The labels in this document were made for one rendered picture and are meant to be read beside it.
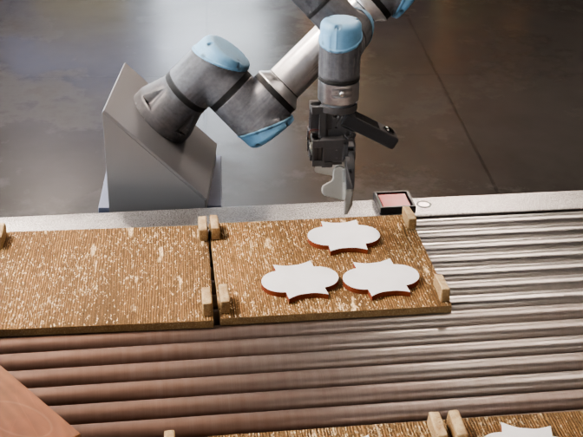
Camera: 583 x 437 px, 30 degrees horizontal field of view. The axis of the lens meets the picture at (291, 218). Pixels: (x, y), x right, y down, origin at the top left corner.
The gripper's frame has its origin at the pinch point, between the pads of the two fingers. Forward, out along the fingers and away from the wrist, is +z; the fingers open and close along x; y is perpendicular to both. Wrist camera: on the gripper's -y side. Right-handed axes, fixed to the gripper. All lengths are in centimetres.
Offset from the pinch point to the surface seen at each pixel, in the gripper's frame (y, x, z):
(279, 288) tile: 14.7, 18.7, 7.9
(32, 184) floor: 87, -226, 103
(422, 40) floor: -115, -394, 103
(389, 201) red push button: -12.8, -16.6, 9.7
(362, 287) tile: 0.0, 19.9, 7.9
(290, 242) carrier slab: 10.5, 0.1, 9.0
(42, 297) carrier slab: 57, 16, 9
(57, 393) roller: 52, 42, 11
